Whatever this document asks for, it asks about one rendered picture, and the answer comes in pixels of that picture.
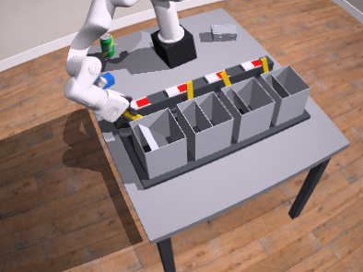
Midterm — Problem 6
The blue box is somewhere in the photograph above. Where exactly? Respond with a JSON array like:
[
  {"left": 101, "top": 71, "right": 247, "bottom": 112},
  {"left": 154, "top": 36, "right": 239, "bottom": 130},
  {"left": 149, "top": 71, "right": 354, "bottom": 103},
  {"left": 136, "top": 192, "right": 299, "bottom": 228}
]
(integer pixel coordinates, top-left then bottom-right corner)
[{"left": 102, "top": 72, "right": 115, "bottom": 89}]

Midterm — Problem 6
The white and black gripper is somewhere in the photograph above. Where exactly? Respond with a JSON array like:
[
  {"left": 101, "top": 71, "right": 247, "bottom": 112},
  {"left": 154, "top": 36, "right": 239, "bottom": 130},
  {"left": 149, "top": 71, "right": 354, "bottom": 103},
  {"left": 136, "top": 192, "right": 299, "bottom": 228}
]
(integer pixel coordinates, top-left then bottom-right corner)
[{"left": 92, "top": 89, "right": 137, "bottom": 123}]

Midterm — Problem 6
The green drink can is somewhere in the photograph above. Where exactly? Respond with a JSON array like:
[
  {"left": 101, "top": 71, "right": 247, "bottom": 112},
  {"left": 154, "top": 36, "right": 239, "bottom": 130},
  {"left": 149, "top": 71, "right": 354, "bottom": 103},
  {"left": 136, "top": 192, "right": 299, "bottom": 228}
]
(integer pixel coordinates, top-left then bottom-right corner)
[{"left": 100, "top": 33, "right": 115, "bottom": 58}]

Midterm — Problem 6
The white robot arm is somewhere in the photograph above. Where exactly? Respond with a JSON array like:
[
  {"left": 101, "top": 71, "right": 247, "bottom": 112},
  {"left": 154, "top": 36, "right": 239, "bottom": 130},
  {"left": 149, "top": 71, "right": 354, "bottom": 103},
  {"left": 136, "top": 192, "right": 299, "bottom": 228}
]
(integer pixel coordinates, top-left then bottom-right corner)
[{"left": 64, "top": 0, "right": 184, "bottom": 111}]

